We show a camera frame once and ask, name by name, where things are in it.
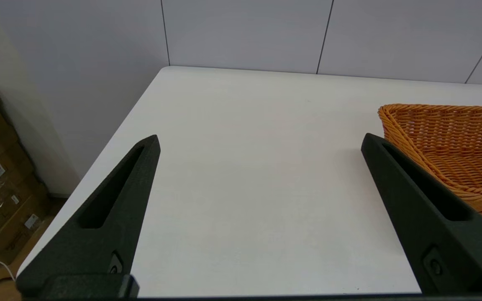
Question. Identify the orange woven wicker basket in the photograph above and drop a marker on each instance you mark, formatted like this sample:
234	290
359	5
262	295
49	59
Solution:
454	142

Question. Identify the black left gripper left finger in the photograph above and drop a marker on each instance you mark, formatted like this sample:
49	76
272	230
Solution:
98	242

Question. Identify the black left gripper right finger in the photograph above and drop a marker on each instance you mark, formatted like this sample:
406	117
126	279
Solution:
446	246

